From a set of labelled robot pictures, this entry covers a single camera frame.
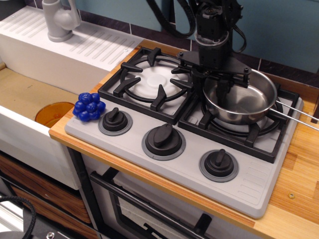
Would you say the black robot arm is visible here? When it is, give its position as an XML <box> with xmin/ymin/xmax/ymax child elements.
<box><xmin>147</xmin><ymin>0</ymin><xmax>252</xmax><ymax>104</ymax></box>

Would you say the black braided cable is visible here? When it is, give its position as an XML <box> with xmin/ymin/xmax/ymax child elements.
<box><xmin>0</xmin><ymin>195</ymin><xmax>37</xmax><ymax>239</ymax></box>

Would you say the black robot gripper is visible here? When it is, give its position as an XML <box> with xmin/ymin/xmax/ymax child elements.
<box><xmin>177</xmin><ymin>37</ymin><xmax>251</xmax><ymax>106</ymax></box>

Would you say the black burner grate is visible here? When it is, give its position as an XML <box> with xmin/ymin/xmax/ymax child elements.
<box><xmin>178</xmin><ymin>84</ymin><xmax>302</xmax><ymax>163</ymax></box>
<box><xmin>98</xmin><ymin>48</ymin><xmax>194</xmax><ymax>128</ymax></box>

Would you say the grey toy faucet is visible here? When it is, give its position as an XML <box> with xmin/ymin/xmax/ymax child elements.
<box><xmin>42</xmin><ymin>0</ymin><xmax>81</xmax><ymax>42</ymax></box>

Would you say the black left burner grate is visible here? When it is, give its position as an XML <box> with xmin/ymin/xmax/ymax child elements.
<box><xmin>98</xmin><ymin>48</ymin><xmax>194</xmax><ymax>128</ymax></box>

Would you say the wooden drawer front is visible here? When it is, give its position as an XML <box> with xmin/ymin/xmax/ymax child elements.
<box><xmin>0</xmin><ymin>152</ymin><xmax>98</xmax><ymax>239</ymax></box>

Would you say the black right stove knob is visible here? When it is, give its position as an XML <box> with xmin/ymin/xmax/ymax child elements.
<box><xmin>199</xmin><ymin>149</ymin><xmax>239</xmax><ymax>183</ymax></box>

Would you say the black stove knob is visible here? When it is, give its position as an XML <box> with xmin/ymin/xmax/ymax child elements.
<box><xmin>142</xmin><ymin>123</ymin><xmax>186</xmax><ymax>161</ymax></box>
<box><xmin>98</xmin><ymin>107</ymin><xmax>133</xmax><ymax>136</ymax></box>
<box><xmin>199</xmin><ymin>149</ymin><xmax>239</xmax><ymax>183</ymax></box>

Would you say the black left stove knob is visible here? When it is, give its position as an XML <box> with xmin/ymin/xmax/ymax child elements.
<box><xmin>98</xmin><ymin>107</ymin><xmax>133</xmax><ymax>136</ymax></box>

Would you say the black oven door handle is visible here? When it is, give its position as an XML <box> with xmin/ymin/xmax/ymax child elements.
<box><xmin>90</xmin><ymin>168</ymin><xmax>212</xmax><ymax>239</ymax></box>

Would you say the white toy sink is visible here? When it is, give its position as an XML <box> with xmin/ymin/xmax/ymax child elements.
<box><xmin>0</xmin><ymin>6</ymin><xmax>142</xmax><ymax>190</ymax></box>

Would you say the black right burner grate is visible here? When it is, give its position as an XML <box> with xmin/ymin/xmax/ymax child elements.
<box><xmin>178</xmin><ymin>84</ymin><xmax>302</xmax><ymax>163</ymax></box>

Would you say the blue toy blueberry cluster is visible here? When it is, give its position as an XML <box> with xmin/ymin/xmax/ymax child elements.
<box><xmin>73</xmin><ymin>93</ymin><xmax>106</xmax><ymax>122</ymax></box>

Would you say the grey toy stove top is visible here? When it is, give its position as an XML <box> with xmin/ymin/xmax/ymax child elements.
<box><xmin>64</xmin><ymin>46</ymin><xmax>305</xmax><ymax>220</ymax></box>

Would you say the black middle stove knob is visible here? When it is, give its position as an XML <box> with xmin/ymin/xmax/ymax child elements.
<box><xmin>142</xmin><ymin>123</ymin><xmax>186</xmax><ymax>161</ymax></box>

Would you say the toy oven door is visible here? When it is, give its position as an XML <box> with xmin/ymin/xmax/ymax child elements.
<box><xmin>82</xmin><ymin>154</ymin><xmax>265</xmax><ymax>239</ymax></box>

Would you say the stainless steel pot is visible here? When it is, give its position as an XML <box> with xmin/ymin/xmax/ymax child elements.
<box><xmin>203</xmin><ymin>70</ymin><xmax>318</xmax><ymax>130</ymax></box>

